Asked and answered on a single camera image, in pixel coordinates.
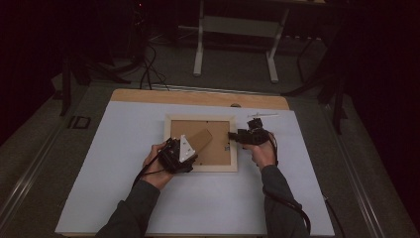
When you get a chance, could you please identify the black floor cables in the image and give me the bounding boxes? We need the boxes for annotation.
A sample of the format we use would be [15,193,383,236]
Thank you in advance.
[138,42,171,91]

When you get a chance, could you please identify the metal floor rail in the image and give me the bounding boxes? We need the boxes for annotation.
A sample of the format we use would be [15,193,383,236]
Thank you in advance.
[0,121,68,229]
[321,104,388,238]
[151,83,282,97]

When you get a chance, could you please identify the person's right hand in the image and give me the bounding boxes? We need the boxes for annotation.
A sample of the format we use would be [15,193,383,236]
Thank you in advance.
[243,140,279,172]

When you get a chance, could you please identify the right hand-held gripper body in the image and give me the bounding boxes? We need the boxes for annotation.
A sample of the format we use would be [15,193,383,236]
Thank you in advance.
[238,112,280,147]

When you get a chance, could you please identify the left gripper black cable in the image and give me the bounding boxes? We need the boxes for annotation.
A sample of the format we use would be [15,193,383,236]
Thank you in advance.
[132,150,167,191]

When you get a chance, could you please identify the thin black cable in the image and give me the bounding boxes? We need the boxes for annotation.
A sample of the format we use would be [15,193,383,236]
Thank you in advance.
[322,193,347,238]

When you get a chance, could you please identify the wooden picture frame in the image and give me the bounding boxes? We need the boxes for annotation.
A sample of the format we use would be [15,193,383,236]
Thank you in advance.
[163,113,239,174]

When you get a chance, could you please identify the black floor socket plate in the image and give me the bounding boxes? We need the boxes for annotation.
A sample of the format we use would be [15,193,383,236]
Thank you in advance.
[66,115,92,130]

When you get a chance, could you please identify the person's left hand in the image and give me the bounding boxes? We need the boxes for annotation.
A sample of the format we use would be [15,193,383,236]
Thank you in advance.
[141,142,175,191]

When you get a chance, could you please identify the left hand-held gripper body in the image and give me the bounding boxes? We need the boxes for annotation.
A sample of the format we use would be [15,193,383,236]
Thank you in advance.
[157,134,199,175]

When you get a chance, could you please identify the white metal table frame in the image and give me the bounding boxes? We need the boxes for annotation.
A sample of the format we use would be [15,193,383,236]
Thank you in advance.
[192,0,292,84]

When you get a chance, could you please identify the black metal stand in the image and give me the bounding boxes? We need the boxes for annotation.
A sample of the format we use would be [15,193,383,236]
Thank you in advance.
[58,49,133,117]
[280,33,351,135]

